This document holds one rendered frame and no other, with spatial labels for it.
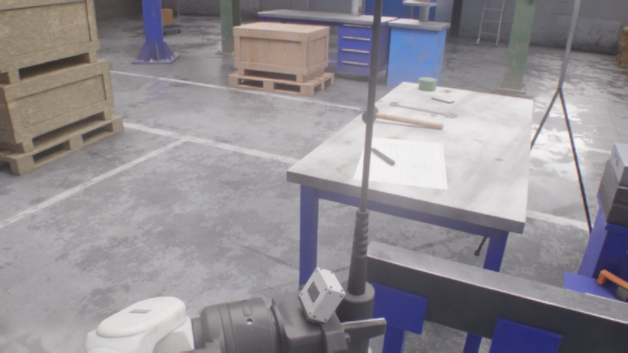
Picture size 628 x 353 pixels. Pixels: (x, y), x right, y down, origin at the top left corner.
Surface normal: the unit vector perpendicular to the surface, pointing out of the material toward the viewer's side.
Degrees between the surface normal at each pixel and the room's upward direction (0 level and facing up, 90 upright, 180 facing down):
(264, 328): 37
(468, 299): 90
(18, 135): 90
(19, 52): 90
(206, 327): 47
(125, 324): 23
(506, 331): 90
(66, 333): 0
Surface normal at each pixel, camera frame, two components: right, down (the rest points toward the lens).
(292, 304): 0.03, -0.91
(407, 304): -0.42, 0.37
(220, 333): 0.19, -0.54
